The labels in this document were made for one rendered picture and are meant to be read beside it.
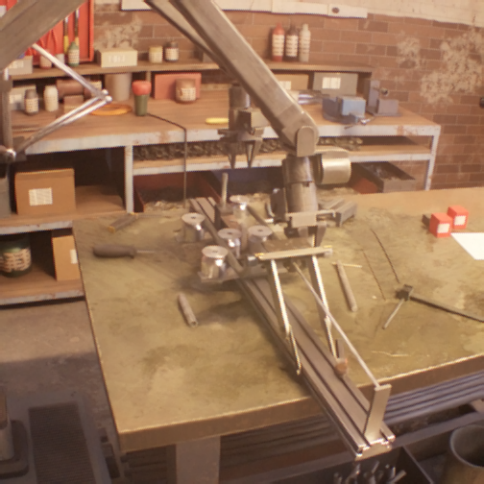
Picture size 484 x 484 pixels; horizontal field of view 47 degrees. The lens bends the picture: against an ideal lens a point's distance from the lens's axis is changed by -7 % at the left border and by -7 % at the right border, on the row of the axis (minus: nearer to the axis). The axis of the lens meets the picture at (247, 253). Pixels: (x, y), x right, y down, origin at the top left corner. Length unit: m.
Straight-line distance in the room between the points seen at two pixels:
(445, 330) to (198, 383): 0.50
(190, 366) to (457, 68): 3.45
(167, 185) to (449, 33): 2.14
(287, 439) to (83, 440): 0.60
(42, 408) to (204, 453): 0.91
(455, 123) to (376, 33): 0.95
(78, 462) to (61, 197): 1.30
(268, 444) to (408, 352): 0.78
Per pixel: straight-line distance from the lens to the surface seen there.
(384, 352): 1.07
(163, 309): 1.13
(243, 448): 1.74
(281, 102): 1.04
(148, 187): 3.08
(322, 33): 3.54
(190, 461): 1.05
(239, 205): 1.50
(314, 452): 2.02
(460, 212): 1.63
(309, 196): 1.08
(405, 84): 3.91
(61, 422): 1.81
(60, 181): 2.57
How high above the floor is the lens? 1.50
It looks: 27 degrees down
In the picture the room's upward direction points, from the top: 4 degrees clockwise
